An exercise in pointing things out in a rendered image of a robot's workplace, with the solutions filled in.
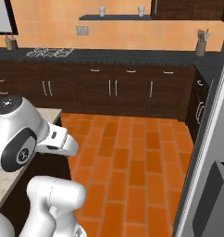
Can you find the grey fridge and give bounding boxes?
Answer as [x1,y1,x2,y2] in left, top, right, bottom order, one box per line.
[171,29,224,237]

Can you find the dark wood side cupboards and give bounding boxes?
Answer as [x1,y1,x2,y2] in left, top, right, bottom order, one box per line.
[184,55,223,144]

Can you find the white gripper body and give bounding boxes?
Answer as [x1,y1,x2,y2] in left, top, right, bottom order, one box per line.
[35,134,80,157]

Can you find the beige utensil pot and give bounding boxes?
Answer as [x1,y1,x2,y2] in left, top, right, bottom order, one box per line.
[194,40,207,57]

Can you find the silver hob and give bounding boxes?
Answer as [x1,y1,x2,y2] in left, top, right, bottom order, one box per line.
[26,47,75,59]

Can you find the kitchen tools in pot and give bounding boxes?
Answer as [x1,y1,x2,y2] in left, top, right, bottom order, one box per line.
[196,28,211,44]

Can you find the dark wall shelf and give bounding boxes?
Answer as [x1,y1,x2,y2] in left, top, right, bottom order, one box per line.
[79,14,153,21]

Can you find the dark wood lower cupboards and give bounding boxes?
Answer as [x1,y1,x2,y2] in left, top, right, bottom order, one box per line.
[0,59,196,122]

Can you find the dark grey fridge panel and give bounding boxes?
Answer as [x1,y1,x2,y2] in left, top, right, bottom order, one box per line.
[192,160,224,237]

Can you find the dark wood upper cupboard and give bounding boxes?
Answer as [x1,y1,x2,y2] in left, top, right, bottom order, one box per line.
[150,0,224,22]

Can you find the black framed white panel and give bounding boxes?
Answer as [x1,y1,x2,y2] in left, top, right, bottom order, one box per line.
[0,0,19,36]

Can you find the dark brown bottle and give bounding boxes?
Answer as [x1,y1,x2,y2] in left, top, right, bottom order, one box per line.
[10,34,19,50]

